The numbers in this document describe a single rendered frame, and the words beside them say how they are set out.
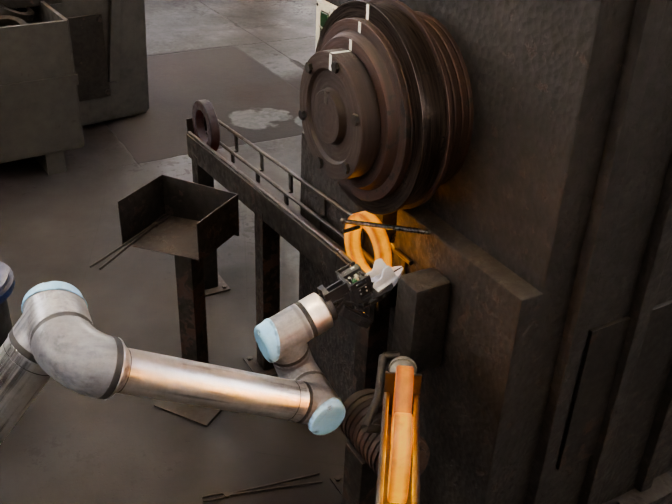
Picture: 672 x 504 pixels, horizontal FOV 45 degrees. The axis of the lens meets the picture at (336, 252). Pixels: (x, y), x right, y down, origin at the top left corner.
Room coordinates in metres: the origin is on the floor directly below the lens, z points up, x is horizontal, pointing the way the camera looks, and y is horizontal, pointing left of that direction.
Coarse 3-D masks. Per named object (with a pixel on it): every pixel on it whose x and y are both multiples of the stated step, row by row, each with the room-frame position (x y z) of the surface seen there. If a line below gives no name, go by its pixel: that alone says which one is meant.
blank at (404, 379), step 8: (400, 368) 1.22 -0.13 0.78; (408, 368) 1.23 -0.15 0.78; (400, 376) 1.20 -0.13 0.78; (408, 376) 1.20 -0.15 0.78; (400, 384) 1.18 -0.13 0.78; (408, 384) 1.18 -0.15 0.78; (400, 392) 1.16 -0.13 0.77; (408, 392) 1.16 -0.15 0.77; (400, 400) 1.15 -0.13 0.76; (408, 400) 1.15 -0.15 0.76; (400, 408) 1.14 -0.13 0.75; (408, 408) 1.14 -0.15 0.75; (392, 416) 1.21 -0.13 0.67; (392, 424) 1.14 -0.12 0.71
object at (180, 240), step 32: (160, 192) 2.14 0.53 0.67; (192, 192) 2.11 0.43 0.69; (224, 192) 2.07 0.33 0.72; (128, 224) 2.00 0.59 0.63; (160, 224) 2.09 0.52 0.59; (192, 224) 2.08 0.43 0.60; (224, 224) 1.98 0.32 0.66; (192, 256) 1.89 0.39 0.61; (192, 288) 1.96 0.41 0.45; (192, 320) 1.97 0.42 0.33; (192, 352) 1.97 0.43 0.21; (192, 416) 1.91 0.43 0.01
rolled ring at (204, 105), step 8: (200, 104) 2.65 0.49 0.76; (208, 104) 2.64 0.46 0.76; (192, 112) 2.72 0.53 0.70; (200, 112) 2.70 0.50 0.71; (208, 112) 2.60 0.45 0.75; (192, 120) 2.73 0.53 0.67; (200, 120) 2.71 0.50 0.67; (208, 120) 2.59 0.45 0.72; (216, 120) 2.60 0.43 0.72; (200, 128) 2.70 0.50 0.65; (208, 128) 2.59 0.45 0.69; (216, 128) 2.58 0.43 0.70; (200, 136) 2.68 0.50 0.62; (208, 136) 2.59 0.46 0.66; (216, 136) 2.58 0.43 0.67; (208, 144) 2.60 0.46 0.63; (216, 144) 2.59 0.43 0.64
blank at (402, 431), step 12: (396, 420) 1.06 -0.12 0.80; (408, 420) 1.06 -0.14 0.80; (396, 432) 1.03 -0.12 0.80; (408, 432) 1.03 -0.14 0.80; (396, 444) 1.01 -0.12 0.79; (408, 444) 1.01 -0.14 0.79; (396, 456) 0.99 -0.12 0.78; (408, 456) 0.99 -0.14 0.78; (396, 468) 0.98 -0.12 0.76; (408, 468) 0.98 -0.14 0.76; (396, 480) 0.97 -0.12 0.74; (408, 480) 0.97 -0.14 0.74; (396, 492) 0.97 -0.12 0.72
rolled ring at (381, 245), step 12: (360, 216) 1.73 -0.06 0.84; (372, 216) 1.72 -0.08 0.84; (360, 228) 1.77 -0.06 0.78; (372, 228) 1.68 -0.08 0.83; (348, 240) 1.77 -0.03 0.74; (372, 240) 1.67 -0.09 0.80; (384, 240) 1.66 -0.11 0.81; (348, 252) 1.77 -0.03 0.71; (360, 252) 1.77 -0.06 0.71; (384, 252) 1.65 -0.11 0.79; (360, 264) 1.74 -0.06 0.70
